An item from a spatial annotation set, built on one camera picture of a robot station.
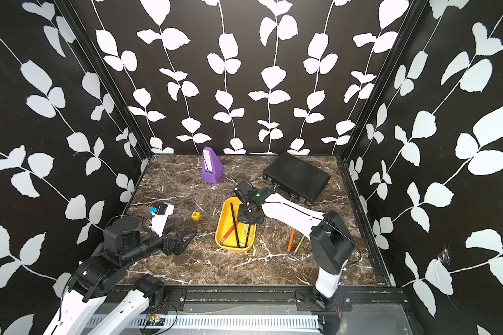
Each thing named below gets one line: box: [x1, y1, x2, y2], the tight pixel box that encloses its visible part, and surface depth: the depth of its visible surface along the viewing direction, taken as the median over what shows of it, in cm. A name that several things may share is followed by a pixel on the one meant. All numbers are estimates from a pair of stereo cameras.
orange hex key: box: [287, 228, 296, 252], surface depth 90 cm
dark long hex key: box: [229, 202, 242, 249], surface depth 93 cm
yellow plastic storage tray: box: [214, 196, 258, 253], surface depth 91 cm
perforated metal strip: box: [83, 314, 321, 329], surface depth 71 cm
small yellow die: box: [190, 210, 202, 222], surface depth 96 cm
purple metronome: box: [200, 146, 224, 185], surface depth 106 cm
